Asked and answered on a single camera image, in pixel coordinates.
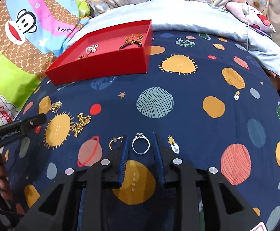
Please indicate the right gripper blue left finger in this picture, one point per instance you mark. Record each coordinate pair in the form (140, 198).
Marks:
(123, 152)

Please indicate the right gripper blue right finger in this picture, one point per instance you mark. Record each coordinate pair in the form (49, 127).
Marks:
(158, 156)

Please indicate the gold hoop earring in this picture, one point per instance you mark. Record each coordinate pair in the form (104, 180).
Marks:
(114, 140)

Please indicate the gold wristwatch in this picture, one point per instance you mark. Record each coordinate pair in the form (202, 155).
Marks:
(83, 56)

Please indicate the gold woven bangle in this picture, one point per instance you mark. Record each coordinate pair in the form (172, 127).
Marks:
(137, 37)

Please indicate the red jewelry tray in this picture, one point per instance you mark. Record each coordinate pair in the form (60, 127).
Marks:
(109, 55)

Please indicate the person's left hand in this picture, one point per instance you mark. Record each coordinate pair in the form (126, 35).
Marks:
(5, 191)

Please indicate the navy planet print bedsheet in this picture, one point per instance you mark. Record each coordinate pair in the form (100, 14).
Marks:
(207, 98)

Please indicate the colourful monkey cartoon blanket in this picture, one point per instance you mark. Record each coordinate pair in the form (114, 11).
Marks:
(33, 34)

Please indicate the light blue pillow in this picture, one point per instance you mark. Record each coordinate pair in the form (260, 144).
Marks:
(180, 15)

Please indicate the small pink floral pillow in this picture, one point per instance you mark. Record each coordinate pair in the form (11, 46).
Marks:
(251, 16)

